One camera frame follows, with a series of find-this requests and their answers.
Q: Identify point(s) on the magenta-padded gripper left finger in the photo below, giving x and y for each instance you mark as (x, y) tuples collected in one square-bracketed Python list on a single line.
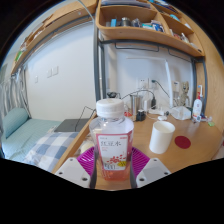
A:
[(71, 170)]

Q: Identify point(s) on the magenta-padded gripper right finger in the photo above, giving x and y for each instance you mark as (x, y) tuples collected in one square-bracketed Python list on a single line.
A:
[(151, 170)]

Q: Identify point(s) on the pink drink bottle white cap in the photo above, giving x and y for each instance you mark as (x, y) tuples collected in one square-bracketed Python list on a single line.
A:
[(111, 146)]

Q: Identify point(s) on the white cup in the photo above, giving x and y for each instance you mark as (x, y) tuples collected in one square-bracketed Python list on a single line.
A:
[(161, 138)]

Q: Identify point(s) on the flat round red coaster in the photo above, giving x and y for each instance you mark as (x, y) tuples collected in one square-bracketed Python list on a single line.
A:
[(183, 142)]

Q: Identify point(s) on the dark laptop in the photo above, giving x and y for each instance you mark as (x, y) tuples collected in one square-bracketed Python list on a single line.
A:
[(70, 125)]

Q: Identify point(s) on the small white earbud case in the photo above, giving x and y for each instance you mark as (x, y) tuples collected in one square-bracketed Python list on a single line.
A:
[(162, 118)]

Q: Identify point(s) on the small black charger block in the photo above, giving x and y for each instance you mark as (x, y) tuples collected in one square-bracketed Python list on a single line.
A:
[(140, 116)]

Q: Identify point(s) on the white tissue pack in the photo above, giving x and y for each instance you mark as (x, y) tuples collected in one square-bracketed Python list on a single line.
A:
[(181, 113)]

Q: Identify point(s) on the steel cup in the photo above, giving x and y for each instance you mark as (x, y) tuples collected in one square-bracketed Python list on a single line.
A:
[(135, 104)]

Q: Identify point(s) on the pale green pillow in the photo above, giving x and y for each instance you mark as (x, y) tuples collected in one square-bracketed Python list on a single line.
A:
[(15, 121)]

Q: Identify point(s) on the small green packet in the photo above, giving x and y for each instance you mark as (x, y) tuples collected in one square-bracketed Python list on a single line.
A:
[(211, 123)]

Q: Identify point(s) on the white pump bottle red nozzle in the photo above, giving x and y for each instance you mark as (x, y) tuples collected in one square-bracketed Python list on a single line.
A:
[(197, 107)]

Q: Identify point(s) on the wooden figurine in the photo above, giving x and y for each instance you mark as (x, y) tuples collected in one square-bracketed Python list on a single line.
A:
[(185, 93)]

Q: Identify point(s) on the wooden shelf unit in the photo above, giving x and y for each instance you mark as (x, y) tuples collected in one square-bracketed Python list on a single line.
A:
[(140, 33)]

